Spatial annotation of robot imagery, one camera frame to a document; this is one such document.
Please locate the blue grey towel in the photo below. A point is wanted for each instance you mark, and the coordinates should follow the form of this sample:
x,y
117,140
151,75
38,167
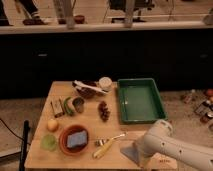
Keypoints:
x,y
133,152

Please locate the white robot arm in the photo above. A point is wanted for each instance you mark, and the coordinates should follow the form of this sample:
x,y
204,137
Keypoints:
x,y
158,139

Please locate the green plastic tray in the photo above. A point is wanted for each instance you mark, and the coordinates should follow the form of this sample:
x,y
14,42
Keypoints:
x,y
139,101

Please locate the white round cup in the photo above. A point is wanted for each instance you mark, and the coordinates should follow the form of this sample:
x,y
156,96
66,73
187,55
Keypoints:
x,y
105,83

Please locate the dark brown bowl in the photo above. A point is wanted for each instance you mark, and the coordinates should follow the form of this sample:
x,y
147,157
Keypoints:
x,y
85,92

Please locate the bunch of dark grapes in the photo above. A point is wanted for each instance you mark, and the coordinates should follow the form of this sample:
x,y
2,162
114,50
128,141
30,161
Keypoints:
x,y
103,111

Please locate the white spatula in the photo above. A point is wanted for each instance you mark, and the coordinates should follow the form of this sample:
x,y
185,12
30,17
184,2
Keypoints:
x,y
97,89

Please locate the green cucumber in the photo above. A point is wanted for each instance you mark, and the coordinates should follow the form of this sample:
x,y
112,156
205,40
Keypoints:
x,y
67,108

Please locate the brown rectangular box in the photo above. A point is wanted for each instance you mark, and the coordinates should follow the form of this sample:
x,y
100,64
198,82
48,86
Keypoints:
x,y
57,108

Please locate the terracotta bowl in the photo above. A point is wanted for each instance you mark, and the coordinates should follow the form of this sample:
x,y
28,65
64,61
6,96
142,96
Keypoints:
x,y
63,140

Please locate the blue sponge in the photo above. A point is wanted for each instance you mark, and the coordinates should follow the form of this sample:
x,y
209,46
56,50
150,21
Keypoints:
x,y
77,139

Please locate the yellow lemon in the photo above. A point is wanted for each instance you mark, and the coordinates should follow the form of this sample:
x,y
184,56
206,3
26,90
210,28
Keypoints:
x,y
52,125

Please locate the wooden window sill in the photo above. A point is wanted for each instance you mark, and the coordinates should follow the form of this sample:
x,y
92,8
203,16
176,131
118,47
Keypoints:
x,y
169,25

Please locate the red bowl on sill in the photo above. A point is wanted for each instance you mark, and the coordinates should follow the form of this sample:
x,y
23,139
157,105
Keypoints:
x,y
79,19

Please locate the black chair frame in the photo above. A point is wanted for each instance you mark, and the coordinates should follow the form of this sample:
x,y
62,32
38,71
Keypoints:
x,y
24,144

